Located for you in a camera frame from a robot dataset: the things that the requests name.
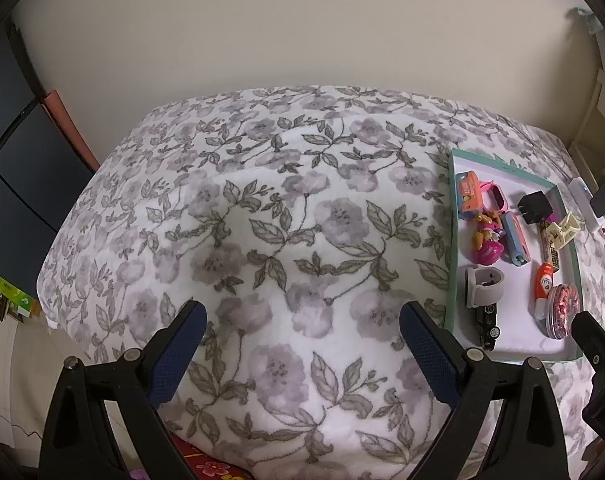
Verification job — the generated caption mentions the teal rimmed white tray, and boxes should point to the teal rimmed white tray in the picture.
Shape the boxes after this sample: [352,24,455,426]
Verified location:
[442,147,584,365]

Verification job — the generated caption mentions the white round strap device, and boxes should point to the white round strap device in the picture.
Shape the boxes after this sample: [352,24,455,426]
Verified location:
[465,266,505,309]

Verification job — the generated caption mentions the black wall charger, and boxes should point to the black wall charger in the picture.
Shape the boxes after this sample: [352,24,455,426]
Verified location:
[590,182,605,217]

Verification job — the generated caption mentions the clear jar of hair ties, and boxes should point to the clear jar of hair ties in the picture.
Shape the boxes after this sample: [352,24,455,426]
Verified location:
[543,284,581,340]

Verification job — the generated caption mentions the black toy car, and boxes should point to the black toy car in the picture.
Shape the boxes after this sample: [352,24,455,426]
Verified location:
[473,304,500,351]

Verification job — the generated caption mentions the red Lion toothpaste tube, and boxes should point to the red Lion toothpaste tube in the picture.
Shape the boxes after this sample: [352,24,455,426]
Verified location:
[534,262,554,321]

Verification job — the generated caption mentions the blue orange slim case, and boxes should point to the blue orange slim case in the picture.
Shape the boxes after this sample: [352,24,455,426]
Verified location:
[502,211,531,266]

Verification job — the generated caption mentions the blue orange toy case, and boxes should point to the blue orange toy case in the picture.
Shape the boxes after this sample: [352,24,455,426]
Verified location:
[455,170,484,220]

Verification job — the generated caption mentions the white power strip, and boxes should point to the white power strip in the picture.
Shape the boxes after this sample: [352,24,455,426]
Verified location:
[568,177,604,233]

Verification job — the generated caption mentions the black power adapter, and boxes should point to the black power adapter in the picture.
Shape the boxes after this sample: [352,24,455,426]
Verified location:
[517,191,553,224]

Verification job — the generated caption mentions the orange pink toy figure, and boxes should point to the orange pink toy figure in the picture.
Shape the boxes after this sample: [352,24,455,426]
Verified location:
[472,210,505,266]

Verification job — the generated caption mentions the gold black patterned box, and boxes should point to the gold black patterned box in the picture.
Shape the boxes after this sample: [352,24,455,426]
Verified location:
[538,220,560,272]

